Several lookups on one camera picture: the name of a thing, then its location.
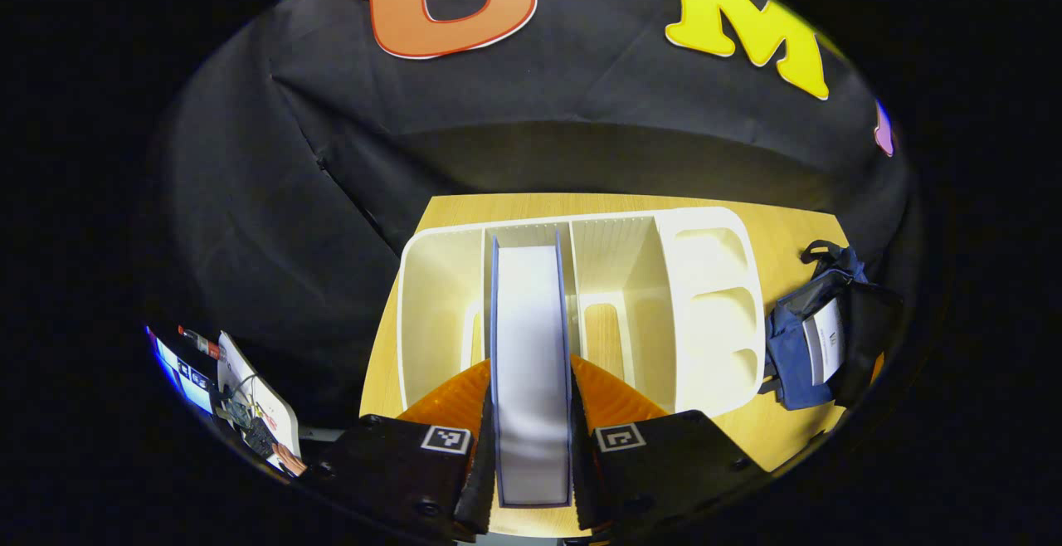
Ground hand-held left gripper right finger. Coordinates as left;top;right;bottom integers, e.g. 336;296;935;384
568;354;769;535

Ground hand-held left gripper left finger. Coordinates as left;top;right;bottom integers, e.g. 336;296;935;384
302;358;498;544

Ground blue schoolbag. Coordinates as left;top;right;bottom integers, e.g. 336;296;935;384
758;239;906;412

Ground cream plastic bookshelf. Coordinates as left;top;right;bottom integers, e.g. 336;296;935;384
396;206;768;419

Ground blue grey book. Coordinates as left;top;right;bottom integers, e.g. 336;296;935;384
489;235;576;510

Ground white grey book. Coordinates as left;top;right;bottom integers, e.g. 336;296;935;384
800;296;848;388

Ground white power strip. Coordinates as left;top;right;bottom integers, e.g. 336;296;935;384
217;329;302;475

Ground small red bottle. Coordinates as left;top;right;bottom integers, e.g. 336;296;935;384
176;324;224;362

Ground black backdrop cloth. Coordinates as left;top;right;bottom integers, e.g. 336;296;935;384
152;0;915;432

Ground tangled dark cables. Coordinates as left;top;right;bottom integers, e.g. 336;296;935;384
211;375;280;458

